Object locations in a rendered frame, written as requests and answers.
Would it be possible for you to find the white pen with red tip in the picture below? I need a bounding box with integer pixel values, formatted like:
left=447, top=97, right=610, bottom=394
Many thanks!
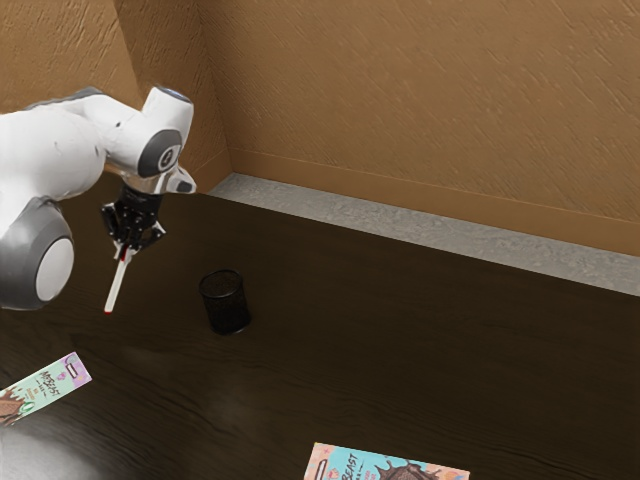
left=103, top=242, right=137, bottom=315

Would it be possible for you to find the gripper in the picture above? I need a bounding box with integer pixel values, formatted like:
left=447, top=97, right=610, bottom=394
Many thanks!
left=100, top=183, right=167, bottom=251

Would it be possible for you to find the purple and green snack box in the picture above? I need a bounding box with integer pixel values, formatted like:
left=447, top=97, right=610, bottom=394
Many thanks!
left=0, top=351, right=95, bottom=428

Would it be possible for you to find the black mesh pen holder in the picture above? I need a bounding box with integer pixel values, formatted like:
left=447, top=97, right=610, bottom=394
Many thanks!
left=198, top=269, right=252, bottom=336

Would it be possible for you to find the blue and pink snack box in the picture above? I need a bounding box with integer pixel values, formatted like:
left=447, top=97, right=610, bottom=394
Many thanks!
left=303, top=442, right=472, bottom=480

